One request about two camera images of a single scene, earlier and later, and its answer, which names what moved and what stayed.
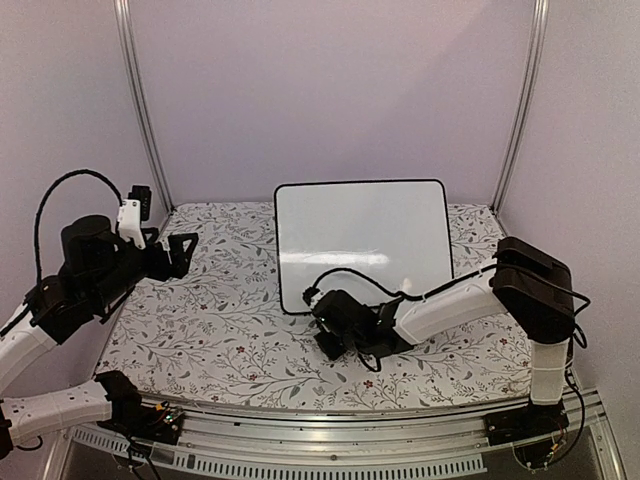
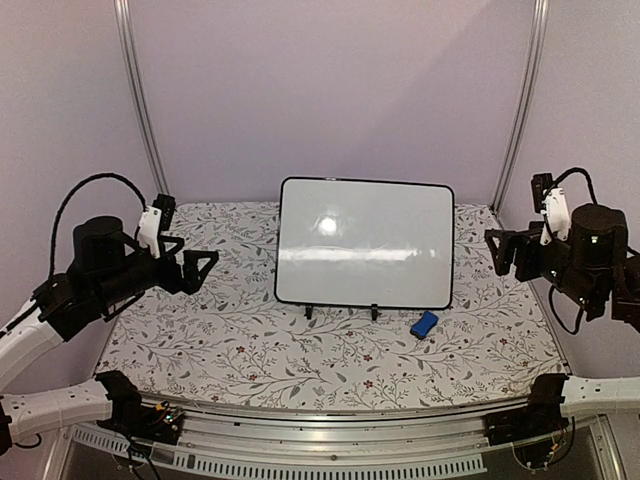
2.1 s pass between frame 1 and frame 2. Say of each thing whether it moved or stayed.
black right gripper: moved
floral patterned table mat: stayed
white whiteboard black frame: stayed
